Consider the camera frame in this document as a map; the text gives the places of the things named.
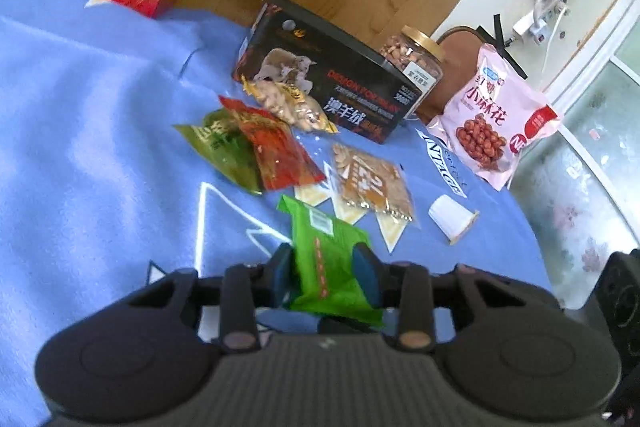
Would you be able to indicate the small white plastic cup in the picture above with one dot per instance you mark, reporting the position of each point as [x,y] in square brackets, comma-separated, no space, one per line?
[450,214]

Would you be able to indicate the blue printed blanket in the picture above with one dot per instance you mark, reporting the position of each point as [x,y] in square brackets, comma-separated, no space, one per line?
[100,107]

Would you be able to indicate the gold peanut snack packet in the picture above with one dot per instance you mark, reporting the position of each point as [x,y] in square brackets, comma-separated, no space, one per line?
[290,104]

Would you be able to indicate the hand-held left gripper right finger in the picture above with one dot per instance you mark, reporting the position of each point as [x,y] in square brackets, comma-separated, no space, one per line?
[366,277]

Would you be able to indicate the bright green snack packet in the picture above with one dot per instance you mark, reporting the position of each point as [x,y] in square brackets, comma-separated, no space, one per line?
[325,267]

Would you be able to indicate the orange seed packet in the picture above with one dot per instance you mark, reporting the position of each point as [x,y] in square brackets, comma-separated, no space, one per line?
[372,184]

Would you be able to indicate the pink snack bag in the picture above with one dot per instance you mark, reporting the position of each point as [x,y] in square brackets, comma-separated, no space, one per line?
[490,117]

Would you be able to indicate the dark green snack packet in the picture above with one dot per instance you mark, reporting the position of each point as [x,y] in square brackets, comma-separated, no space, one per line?
[225,152]

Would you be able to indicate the frosted floral glass door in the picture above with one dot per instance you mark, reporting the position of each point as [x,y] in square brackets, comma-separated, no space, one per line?
[575,207]

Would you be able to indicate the red snack packet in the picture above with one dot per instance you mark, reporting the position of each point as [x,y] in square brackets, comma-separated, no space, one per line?
[275,152]

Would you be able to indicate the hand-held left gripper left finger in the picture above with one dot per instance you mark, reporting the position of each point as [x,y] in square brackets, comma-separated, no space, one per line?
[281,274]

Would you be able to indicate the black printed cardboard box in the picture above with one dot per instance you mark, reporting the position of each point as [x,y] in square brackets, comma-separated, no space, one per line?
[350,72]

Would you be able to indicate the brown chair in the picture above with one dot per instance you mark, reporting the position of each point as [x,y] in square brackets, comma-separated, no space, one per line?
[460,42]

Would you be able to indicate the clear peanut jar gold lid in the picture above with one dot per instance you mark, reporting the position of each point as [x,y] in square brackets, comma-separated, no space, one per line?
[410,57]

